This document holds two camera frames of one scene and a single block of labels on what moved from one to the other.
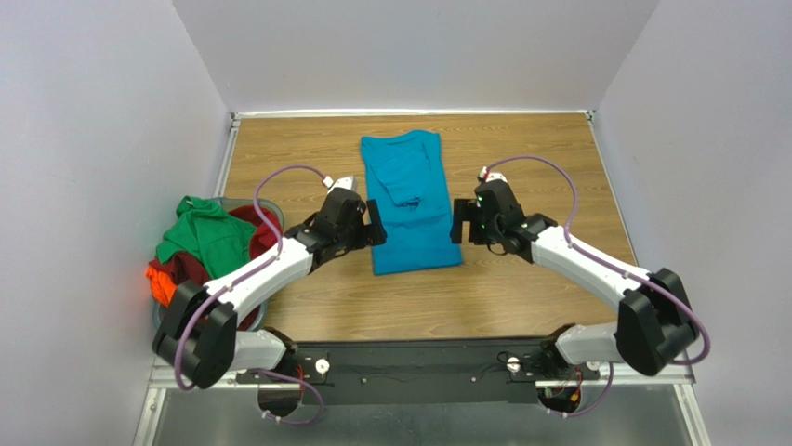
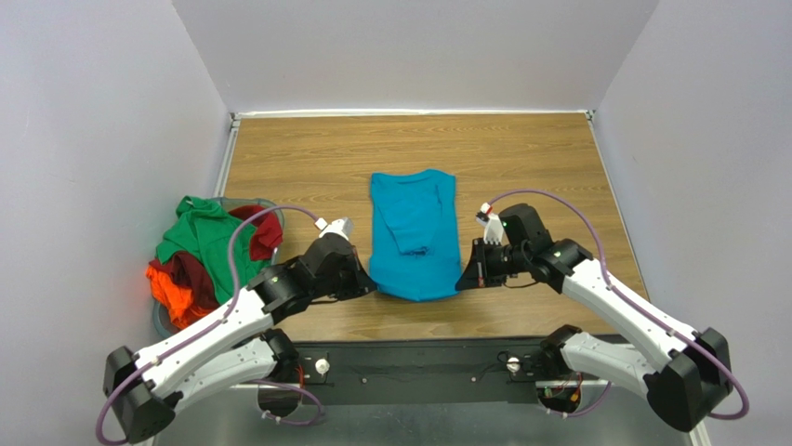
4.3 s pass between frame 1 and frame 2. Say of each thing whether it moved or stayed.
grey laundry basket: stayed
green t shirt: stayed
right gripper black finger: moved
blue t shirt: moved
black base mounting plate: stayed
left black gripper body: moved
